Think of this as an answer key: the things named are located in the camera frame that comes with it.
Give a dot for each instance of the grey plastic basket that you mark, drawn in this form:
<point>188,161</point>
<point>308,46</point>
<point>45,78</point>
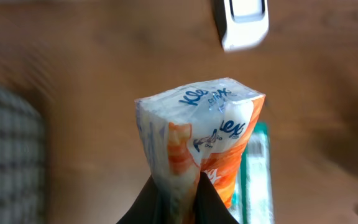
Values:
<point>22,161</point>

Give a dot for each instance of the white barcode scanner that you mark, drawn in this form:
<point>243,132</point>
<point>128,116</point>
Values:
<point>241,24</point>

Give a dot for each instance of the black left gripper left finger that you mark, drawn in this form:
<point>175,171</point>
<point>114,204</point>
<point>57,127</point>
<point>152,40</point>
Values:
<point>148,208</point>

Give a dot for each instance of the orange small box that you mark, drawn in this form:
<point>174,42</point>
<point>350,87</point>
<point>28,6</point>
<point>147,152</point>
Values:
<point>194,129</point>

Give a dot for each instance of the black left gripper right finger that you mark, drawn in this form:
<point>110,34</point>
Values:
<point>209,208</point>

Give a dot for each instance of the green 3M glove package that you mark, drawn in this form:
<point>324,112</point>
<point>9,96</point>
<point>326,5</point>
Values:
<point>252,201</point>

